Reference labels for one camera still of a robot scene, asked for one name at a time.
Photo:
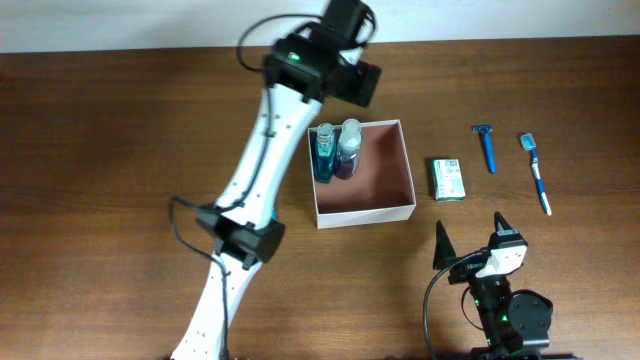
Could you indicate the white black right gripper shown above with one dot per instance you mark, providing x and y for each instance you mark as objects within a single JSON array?
[{"x": 444, "y": 252}]

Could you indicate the teal mouthwash bottle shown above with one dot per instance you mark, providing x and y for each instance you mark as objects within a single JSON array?
[{"x": 325, "y": 148}]

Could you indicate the purple foam pump bottle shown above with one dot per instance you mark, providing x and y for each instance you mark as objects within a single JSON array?
[{"x": 348, "y": 149}]

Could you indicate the blue disposable razor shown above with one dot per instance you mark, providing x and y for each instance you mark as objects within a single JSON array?
[{"x": 484, "y": 131}]

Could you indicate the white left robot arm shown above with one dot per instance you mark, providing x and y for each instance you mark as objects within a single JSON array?
[{"x": 239, "y": 221}]

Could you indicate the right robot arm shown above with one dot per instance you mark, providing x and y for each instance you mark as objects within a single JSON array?
[{"x": 515, "y": 323}]

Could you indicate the green white small box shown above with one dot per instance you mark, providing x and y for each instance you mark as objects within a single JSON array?
[{"x": 448, "y": 182}]

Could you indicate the blue white toothbrush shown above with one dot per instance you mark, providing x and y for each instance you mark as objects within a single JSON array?
[{"x": 528, "y": 143}]

